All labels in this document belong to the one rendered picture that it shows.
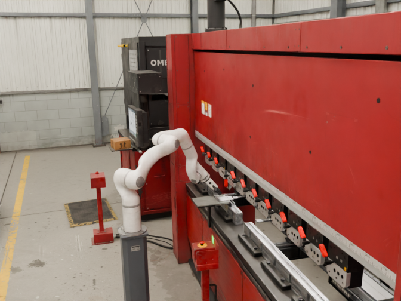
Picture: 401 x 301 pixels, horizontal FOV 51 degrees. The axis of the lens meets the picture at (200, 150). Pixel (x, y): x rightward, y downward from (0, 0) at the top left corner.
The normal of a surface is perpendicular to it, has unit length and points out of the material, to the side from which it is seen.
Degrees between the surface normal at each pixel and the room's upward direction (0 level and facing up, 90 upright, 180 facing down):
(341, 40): 90
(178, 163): 90
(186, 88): 90
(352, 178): 90
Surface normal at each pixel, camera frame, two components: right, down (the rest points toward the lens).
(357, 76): -0.96, 0.08
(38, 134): 0.33, 0.22
